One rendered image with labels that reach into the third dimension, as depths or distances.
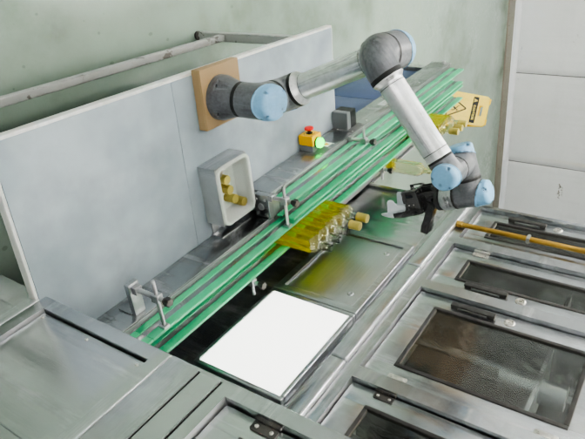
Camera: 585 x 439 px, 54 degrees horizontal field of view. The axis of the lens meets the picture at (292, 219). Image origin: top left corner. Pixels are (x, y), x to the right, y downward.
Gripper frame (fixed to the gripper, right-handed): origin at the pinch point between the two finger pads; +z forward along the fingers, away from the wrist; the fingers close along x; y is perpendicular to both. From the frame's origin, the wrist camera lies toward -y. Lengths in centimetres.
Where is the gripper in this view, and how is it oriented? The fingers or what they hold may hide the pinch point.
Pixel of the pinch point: (389, 212)
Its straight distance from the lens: 195.6
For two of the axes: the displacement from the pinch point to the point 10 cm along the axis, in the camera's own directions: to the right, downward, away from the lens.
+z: -7.4, 1.0, 6.6
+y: -3.6, -8.9, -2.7
